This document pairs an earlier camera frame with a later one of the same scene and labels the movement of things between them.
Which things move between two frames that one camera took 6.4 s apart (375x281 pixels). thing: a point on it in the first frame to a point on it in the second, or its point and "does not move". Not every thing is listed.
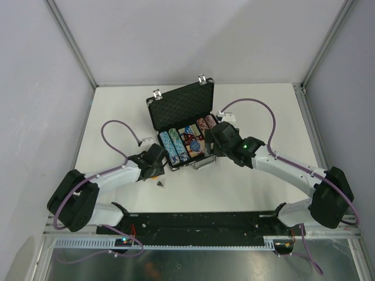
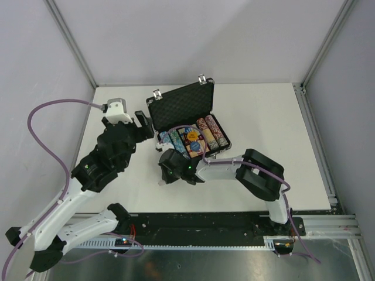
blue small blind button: x=195 y=146 does not move
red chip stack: x=203 y=124 does not move
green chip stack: x=181 y=153 does not move
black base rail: x=205 y=226 does not move
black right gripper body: x=220 y=150 to x=170 y=175
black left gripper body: x=159 y=170 to x=133 y=137
